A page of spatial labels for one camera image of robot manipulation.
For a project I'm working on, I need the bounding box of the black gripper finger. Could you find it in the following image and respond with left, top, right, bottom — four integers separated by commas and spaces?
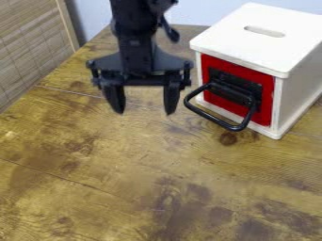
101, 85, 126, 114
163, 81, 182, 115

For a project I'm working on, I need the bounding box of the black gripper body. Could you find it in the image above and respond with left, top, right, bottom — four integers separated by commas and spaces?
85, 44, 194, 90

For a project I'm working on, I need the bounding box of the red drawer front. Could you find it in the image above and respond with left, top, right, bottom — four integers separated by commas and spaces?
200, 54, 274, 126

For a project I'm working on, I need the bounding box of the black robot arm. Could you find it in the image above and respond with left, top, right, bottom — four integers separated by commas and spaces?
87, 0, 194, 114

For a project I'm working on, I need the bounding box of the white wooden drawer box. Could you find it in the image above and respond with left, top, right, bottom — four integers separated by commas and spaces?
190, 3, 322, 139

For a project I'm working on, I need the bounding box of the woven bamboo blind panel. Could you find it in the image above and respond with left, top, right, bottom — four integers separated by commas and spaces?
0, 0, 79, 113

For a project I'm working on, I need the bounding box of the black metal drawer handle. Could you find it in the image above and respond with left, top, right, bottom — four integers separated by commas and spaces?
183, 82, 258, 132

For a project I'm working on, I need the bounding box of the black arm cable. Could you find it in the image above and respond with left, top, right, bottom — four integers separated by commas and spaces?
158, 15, 182, 44

